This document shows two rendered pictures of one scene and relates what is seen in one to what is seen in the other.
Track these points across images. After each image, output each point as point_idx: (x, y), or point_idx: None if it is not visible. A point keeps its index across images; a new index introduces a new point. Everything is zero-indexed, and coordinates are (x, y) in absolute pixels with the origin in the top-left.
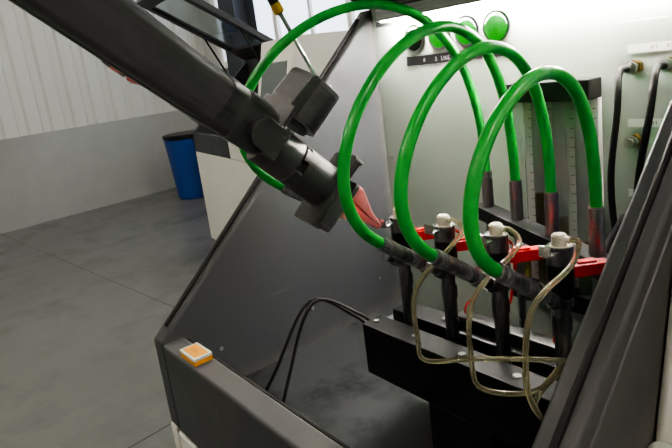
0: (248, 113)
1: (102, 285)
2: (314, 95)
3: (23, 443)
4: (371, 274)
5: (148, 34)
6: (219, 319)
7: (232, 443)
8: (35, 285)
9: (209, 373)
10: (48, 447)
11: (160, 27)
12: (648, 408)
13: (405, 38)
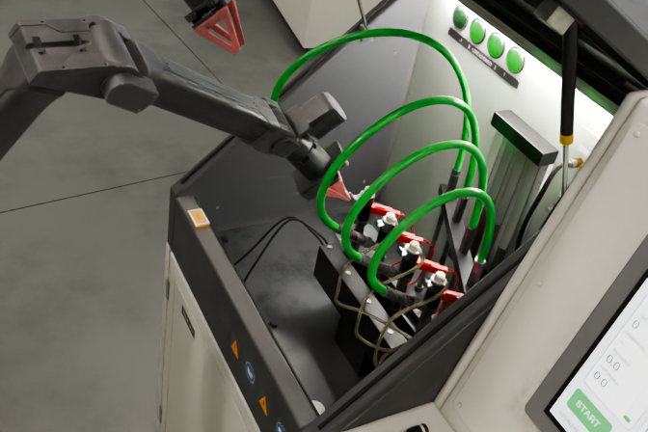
0: (274, 138)
1: None
2: (327, 119)
3: (13, 146)
4: (358, 177)
5: (224, 111)
6: (222, 187)
7: (206, 289)
8: None
9: (203, 239)
10: (37, 159)
11: (232, 107)
12: (434, 387)
13: (400, 111)
